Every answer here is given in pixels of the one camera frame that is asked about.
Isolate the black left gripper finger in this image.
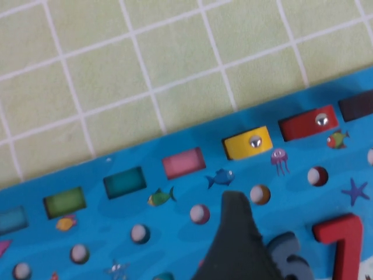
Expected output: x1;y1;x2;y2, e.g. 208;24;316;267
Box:
194;191;282;280

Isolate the yellow wooden fish piece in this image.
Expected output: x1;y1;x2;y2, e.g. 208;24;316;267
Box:
221;125;274;161

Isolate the grey-blue number six piece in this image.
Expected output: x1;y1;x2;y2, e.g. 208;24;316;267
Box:
266;232;314;280

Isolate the red number seven piece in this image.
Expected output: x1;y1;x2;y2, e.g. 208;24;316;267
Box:
312;212;365;280

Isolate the wooden ocean puzzle board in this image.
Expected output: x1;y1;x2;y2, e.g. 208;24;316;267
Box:
0;66;373;280

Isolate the red wooden fish piece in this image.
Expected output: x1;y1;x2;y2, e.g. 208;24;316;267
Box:
278;104;340;142

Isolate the green checked tablecloth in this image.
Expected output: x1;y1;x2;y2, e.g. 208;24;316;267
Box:
0;0;373;190

